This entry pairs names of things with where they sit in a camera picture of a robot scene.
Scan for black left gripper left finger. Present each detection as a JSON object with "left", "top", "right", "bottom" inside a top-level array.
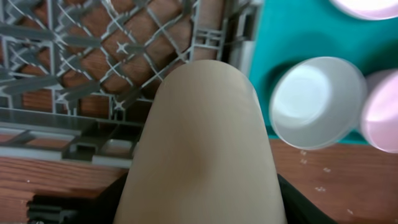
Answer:
[{"left": 27, "top": 174, "right": 127, "bottom": 224}]

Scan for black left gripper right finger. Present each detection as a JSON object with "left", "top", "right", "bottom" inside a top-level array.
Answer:
[{"left": 277, "top": 174, "right": 337, "bottom": 224}]

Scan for white cup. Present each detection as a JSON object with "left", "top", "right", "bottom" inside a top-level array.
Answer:
[{"left": 114, "top": 60, "right": 287, "bottom": 224}]

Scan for grey bowl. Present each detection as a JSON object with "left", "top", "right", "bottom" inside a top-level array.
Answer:
[{"left": 269, "top": 57, "right": 368, "bottom": 150}]

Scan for pink bowl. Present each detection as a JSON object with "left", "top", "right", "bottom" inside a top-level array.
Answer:
[{"left": 360, "top": 69, "right": 397, "bottom": 154}]

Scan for grey dishwasher rack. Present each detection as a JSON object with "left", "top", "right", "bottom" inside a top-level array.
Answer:
[{"left": 0, "top": 0, "right": 265, "bottom": 169}]

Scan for teal plastic tray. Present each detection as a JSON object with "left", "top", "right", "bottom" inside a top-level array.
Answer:
[{"left": 249, "top": 0, "right": 397, "bottom": 139}]

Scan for large white plate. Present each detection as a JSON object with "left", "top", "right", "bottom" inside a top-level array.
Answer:
[{"left": 330, "top": 0, "right": 397, "bottom": 21}]

